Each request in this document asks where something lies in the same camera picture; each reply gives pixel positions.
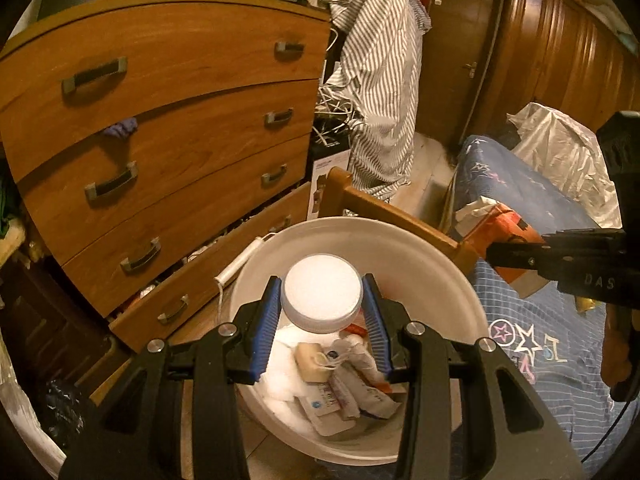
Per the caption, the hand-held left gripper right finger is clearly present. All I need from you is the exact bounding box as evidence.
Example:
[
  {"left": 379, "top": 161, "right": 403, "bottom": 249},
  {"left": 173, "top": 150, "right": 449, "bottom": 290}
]
[{"left": 361, "top": 274, "right": 586, "bottom": 480}]

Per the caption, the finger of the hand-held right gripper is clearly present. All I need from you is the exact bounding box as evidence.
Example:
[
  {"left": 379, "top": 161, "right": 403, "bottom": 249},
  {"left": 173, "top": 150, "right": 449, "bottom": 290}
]
[
  {"left": 487, "top": 242, "right": 626, "bottom": 281},
  {"left": 544, "top": 228, "right": 626, "bottom": 247}
]

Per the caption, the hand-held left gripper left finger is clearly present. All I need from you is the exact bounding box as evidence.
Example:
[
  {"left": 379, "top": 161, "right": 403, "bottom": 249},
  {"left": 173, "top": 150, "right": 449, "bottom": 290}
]
[{"left": 57, "top": 275, "right": 283, "bottom": 480}]

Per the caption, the orange packet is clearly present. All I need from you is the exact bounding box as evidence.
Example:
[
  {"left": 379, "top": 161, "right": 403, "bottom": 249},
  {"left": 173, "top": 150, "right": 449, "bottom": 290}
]
[{"left": 454, "top": 197, "right": 548, "bottom": 297}]

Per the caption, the beige soap bar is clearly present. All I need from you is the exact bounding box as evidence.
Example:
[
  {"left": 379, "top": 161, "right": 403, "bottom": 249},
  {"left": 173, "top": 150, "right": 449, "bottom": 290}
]
[{"left": 292, "top": 342, "right": 331, "bottom": 386}]

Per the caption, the white bubble wrap roll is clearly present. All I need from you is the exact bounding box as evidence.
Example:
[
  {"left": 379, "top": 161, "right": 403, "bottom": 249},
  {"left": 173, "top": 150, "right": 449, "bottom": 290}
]
[{"left": 260, "top": 320, "right": 311, "bottom": 426}]

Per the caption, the white plastic bag orange print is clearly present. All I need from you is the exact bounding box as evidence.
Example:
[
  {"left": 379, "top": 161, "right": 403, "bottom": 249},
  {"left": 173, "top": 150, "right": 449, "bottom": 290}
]
[{"left": 345, "top": 325, "right": 403, "bottom": 418}]

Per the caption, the white plastic bucket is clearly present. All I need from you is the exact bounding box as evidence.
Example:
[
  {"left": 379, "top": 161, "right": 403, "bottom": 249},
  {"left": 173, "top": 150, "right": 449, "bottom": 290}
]
[{"left": 218, "top": 216, "right": 490, "bottom": 466}]

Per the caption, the white packet blue round logo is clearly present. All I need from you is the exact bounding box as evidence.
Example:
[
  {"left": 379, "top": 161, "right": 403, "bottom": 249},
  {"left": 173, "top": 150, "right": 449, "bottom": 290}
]
[{"left": 300, "top": 395, "right": 356, "bottom": 438}]

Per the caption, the person's right hand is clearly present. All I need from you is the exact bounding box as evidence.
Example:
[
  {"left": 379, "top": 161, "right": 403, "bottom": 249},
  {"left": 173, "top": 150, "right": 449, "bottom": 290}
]
[{"left": 601, "top": 307, "right": 633, "bottom": 387}]

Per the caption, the light wooden chair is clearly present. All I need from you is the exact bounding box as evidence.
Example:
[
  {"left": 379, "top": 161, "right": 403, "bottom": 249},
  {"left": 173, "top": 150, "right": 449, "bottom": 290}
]
[{"left": 320, "top": 167, "right": 481, "bottom": 273}]

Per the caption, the blue star-print bed sheet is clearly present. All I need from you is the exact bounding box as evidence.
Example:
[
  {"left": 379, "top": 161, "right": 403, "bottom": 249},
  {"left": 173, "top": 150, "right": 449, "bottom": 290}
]
[{"left": 320, "top": 135, "right": 640, "bottom": 480}]

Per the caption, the dark wooden wardrobe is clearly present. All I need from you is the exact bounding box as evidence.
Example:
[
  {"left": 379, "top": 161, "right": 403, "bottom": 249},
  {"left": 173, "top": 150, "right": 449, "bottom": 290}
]
[{"left": 475, "top": 0, "right": 640, "bottom": 136}]

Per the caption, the white knife block box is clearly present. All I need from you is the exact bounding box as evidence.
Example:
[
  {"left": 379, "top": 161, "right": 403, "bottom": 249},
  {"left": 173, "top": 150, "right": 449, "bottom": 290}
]
[{"left": 307, "top": 135, "right": 351, "bottom": 221}]

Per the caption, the brown wooden door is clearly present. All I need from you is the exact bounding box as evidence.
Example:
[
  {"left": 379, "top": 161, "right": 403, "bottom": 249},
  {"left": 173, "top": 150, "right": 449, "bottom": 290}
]
[{"left": 417, "top": 0, "right": 506, "bottom": 146}]

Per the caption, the grey striped cloth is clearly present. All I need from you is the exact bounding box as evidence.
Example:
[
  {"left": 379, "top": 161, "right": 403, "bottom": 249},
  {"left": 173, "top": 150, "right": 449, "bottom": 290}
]
[{"left": 312, "top": 0, "right": 433, "bottom": 201}]

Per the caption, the purple cloth scrap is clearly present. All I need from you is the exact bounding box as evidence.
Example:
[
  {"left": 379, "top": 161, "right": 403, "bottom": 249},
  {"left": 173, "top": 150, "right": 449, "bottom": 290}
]
[{"left": 102, "top": 119, "right": 138, "bottom": 138}]

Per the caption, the pile of dark clothes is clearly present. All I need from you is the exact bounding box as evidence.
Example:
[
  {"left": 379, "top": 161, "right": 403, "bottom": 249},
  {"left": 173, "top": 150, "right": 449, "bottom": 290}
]
[{"left": 0, "top": 160, "right": 26, "bottom": 261}]

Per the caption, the wooden dresser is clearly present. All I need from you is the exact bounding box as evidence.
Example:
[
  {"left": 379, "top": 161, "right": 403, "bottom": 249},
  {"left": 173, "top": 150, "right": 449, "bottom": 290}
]
[{"left": 0, "top": 2, "right": 332, "bottom": 356}]

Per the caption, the white charger cable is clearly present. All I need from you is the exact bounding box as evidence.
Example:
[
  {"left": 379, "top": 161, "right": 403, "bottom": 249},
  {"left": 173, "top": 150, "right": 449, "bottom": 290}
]
[{"left": 215, "top": 235, "right": 275, "bottom": 321}]

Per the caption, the tangle of white cables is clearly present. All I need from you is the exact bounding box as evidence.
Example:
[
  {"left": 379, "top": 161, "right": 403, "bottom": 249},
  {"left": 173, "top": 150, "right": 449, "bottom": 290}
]
[{"left": 312, "top": 25, "right": 371, "bottom": 146}]

